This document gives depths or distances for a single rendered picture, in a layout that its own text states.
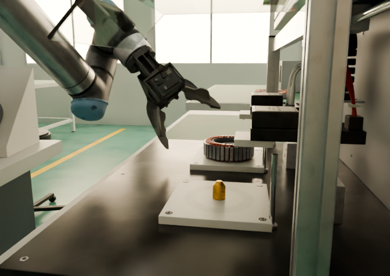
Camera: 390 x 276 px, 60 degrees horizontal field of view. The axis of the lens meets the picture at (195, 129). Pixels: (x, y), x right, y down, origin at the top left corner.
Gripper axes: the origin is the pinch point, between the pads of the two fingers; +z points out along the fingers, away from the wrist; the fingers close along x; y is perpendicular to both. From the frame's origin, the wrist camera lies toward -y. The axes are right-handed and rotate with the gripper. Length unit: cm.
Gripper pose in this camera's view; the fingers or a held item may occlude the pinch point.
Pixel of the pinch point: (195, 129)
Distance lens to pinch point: 75.1
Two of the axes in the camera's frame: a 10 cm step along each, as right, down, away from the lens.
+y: 1.1, -2.1, -9.7
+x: 7.7, -6.0, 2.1
